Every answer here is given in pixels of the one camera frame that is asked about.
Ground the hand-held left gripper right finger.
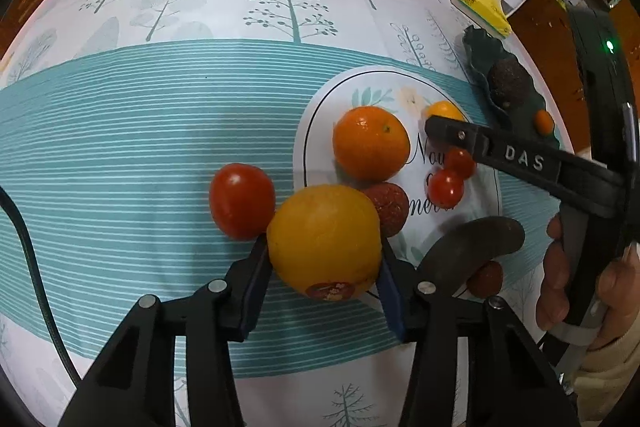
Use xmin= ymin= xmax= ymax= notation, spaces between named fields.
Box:
xmin=375 ymin=237 xmax=581 ymax=427

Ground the dark green wavy plate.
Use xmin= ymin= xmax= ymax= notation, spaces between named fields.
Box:
xmin=462 ymin=26 xmax=561 ymax=150

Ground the tree print tablecloth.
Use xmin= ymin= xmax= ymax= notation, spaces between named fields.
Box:
xmin=0 ymin=0 xmax=576 ymax=427

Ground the large red tomato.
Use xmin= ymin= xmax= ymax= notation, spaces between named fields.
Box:
xmin=209 ymin=163 xmax=277 ymax=241

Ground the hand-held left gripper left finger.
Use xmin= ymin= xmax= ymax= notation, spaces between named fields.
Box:
xmin=57 ymin=234 xmax=274 ymax=427

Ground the yellow tissue box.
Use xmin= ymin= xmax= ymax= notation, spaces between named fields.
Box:
xmin=456 ymin=0 xmax=511 ymax=38

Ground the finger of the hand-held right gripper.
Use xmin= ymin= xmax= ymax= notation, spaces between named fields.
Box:
xmin=424 ymin=114 xmax=627 ymax=220

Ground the person's right hand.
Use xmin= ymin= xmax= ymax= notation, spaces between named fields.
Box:
xmin=536 ymin=213 xmax=640 ymax=353

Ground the small orange mandarin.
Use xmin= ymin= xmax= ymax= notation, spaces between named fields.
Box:
xmin=534 ymin=109 xmax=556 ymax=136

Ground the large yellow orange with sticker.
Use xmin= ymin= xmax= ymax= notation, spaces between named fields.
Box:
xmin=266 ymin=184 xmax=384 ymax=303

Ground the red cherry tomato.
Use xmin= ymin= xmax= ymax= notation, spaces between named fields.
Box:
xmin=444 ymin=148 xmax=477 ymax=180
xmin=429 ymin=169 xmax=466 ymax=208

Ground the person's right forearm cream sleeve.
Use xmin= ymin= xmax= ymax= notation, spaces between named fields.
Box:
xmin=570 ymin=332 xmax=640 ymax=424

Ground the small yellow fruit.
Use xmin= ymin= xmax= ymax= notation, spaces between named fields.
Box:
xmin=425 ymin=101 xmax=466 ymax=124

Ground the large orange mandarin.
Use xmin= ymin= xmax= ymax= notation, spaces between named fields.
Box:
xmin=332 ymin=106 xmax=411 ymax=182

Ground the dark avocado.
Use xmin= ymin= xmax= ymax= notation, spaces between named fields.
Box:
xmin=487 ymin=59 xmax=531 ymax=108

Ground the black cable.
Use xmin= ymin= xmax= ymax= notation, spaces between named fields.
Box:
xmin=0 ymin=184 xmax=83 ymax=390

